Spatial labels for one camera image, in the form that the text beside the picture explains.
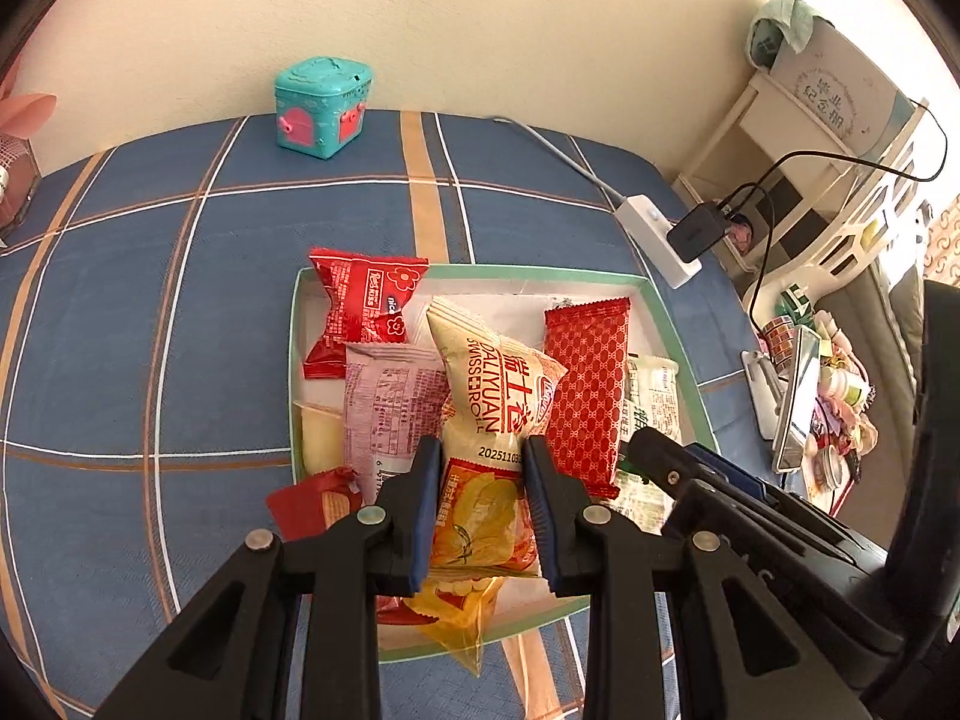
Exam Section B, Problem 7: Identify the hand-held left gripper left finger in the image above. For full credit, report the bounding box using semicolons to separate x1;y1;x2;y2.
94;435;443;720

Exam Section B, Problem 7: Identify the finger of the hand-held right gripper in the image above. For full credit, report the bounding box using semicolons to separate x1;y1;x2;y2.
686;442;856;548
626;426;721;500

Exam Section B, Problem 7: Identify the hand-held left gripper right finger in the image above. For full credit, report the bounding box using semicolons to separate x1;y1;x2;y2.
521;436;875;720

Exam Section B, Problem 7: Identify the green and white wafer packet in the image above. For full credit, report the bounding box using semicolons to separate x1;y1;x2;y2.
611;465;680;537

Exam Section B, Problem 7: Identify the white and green snack packet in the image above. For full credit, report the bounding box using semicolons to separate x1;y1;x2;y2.
622;352;683;445

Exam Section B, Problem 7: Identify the red patterned snack packet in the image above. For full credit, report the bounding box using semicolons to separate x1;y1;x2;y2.
541;298;631;500

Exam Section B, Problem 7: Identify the pink snack packet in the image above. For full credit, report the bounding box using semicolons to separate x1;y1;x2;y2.
343;341;451;507

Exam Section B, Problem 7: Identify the pale jelly cup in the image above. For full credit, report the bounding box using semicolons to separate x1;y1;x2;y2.
298;401;347;481

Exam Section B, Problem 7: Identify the yellow swiss roll packet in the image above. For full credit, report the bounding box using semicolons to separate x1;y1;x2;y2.
405;296;569;677

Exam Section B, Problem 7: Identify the red flower-print snack packet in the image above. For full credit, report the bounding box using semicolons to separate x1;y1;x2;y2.
302;246;430;380

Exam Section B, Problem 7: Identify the green-rimmed white tray box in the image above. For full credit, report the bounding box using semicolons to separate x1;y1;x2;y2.
287;262;710;665

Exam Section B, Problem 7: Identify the white phone stand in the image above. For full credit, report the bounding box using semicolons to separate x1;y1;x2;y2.
741;349;788;442

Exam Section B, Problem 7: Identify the smartphone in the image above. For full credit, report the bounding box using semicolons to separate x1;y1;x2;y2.
772;324;822;475

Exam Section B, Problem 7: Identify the pile of small trinkets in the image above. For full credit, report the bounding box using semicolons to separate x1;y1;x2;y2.
757;281;878;496

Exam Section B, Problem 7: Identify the grey cushion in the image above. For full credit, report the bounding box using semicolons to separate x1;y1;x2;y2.
814;262;927;421

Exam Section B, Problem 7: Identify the white power strip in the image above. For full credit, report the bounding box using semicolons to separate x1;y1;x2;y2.
613;195;703;290

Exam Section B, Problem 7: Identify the floral cloth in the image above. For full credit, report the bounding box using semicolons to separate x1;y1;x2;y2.
919;195;960;286

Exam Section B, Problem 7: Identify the white lattice shelf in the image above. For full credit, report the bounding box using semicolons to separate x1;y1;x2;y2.
671;71;935;301

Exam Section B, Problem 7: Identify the grey memory album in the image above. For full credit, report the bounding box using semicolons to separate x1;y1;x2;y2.
769;15;920;158

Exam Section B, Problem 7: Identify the teal toy chest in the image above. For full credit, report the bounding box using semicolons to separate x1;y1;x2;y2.
274;56;374;160

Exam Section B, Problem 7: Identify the green cloth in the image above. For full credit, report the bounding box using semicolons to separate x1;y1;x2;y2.
748;0;815;65

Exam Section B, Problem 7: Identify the glass vase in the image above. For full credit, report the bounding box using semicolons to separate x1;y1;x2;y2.
0;131;40;241

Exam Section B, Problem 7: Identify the thin black phone cable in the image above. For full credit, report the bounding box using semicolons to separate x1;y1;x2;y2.
741;195;777;316

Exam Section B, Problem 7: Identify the white power cable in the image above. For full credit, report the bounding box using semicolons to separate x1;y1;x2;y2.
491;116;627;205

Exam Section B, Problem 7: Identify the black charger cable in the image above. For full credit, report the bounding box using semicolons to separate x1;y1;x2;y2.
716;97;950;218

